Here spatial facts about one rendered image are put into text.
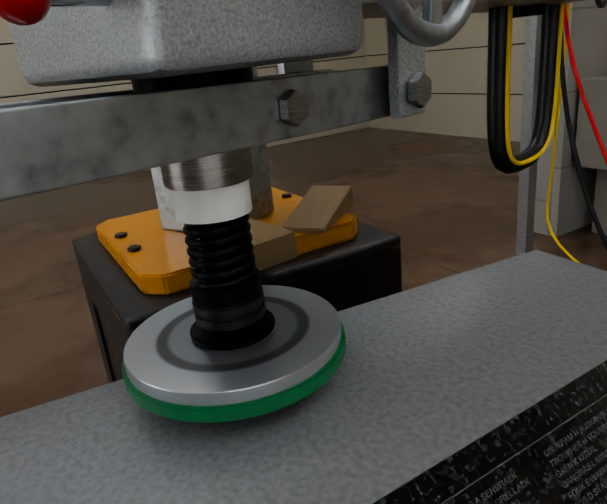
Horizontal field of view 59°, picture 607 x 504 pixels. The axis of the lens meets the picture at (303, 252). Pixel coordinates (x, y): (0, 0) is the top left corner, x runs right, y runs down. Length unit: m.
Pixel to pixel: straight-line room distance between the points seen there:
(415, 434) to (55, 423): 0.33
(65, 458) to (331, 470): 0.23
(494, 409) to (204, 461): 0.25
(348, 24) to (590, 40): 2.93
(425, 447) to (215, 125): 0.30
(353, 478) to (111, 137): 0.30
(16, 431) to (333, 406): 0.30
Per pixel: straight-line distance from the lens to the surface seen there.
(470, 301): 0.69
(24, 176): 0.35
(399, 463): 0.45
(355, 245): 1.13
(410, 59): 0.56
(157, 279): 1.00
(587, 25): 3.31
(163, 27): 0.34
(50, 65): 0.47
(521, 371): 0.57
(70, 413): 0.59
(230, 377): 0.47
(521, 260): 0.82
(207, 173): 0.45
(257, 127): 0.44
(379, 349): 0.59
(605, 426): 0.57
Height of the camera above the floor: 1.13
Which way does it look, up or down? 20 degrees down
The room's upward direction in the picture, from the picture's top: 6 degrees counter-clockwise
